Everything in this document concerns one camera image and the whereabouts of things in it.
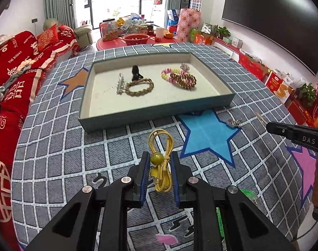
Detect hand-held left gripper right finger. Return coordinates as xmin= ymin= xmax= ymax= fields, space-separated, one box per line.
xmin=170 ymin=151 xmax=293 ymax=251

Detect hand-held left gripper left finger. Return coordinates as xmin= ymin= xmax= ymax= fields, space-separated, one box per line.
xmin=26 ymin=151 xmax=151 ymax=251

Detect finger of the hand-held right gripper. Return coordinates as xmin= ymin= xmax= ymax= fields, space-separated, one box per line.
xmin=266 ymin=122 xmax=318 ymax=153

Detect yellow cord hair tie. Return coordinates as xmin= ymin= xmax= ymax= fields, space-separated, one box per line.
xmin=147 ymin=129 xmax=175 ymax=193

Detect grey-blue shallow tray box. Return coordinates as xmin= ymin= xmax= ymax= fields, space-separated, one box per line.
xmin=78 ymin=52 xmax=236 ymax=134

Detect brown braided bracelet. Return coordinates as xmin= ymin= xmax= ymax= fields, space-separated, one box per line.
xmin=125 ymin=78 xmax=155 ymax=97

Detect brown wooden bead bracelet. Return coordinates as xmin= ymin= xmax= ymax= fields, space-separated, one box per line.
xmin=173 ymin=72 xmax=197 ymax=91

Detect silver hair clip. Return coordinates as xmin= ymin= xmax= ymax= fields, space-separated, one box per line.
xmin=115 ymin=72 xmax=127 ymax=95

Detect pink and yellow beaded bracelet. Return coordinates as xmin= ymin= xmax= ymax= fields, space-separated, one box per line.
xmin=161 ymin=68 xmax=187 ymax=85

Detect black hair clip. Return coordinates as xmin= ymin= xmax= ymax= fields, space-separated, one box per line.
xmin=131 ymin=64 xmax=144 ymax=82

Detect potted plant with flowers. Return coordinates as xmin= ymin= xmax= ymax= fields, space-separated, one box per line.
xmin=299 ymin=83 xmax=318 ymax=108

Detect orange snack box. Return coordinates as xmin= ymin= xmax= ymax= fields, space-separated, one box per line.
xmin=265 ymin=72 xmax=297 ymax=105

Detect grey checkered star mat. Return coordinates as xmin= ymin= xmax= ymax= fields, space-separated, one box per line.
xmin=11 ymin=43 xmax=318 ymax=251

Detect small potted plant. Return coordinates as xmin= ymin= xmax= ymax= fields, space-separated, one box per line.
xmin=213 ymin=25 xmax=232 ymax=40

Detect orange gift box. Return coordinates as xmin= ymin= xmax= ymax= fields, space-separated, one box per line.
xmin=193 ymin=33 xmax=214 ymax=45

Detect red round table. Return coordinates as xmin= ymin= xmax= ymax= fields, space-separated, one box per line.
xmin=96 ymin=35 xmax=181 ymax=52

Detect red basket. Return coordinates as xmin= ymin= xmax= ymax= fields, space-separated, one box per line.
xmin=122 ymin=34 xmax=151 ymax=46

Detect tall red patterned gift box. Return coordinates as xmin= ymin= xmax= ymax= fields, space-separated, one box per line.
xmin=176 ymin=8 xmax=201 ymax=43

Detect clear snack jar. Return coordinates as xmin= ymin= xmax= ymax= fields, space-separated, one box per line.
xmin=99 ymin=19 xmax=119 ymax=41

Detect beige armchair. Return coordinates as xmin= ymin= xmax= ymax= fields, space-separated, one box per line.
xmin=43 ymin=18 xmax=94 ymax=48

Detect red and gold cushion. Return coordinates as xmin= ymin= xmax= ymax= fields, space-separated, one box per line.
xmin=37 ymin=24 xmax=59 ymax=52

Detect red covered sofa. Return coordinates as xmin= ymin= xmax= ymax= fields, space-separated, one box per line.
xmin=0 ymin=25 xmax=81 ymax=241

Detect black wall television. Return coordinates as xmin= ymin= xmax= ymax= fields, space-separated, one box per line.
xmin=222 ymin=0 xmax=318 ymax=75

